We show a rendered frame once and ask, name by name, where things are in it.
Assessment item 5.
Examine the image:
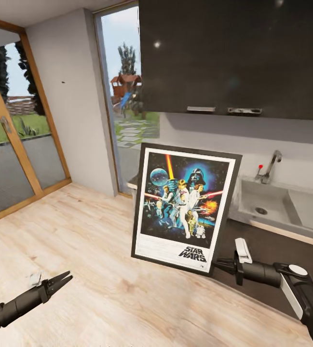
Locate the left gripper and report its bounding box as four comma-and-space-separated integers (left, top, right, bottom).
15, 270, 73, 317

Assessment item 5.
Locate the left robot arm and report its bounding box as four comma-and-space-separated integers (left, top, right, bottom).
0, 270, 73, 328

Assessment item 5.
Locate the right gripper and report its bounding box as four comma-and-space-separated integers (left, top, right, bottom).
211, 250, 265, 286

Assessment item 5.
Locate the poster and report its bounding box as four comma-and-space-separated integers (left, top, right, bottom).
131, 142, 242, 278

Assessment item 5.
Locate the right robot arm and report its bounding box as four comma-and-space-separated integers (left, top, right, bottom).
211, 238, 313, 340

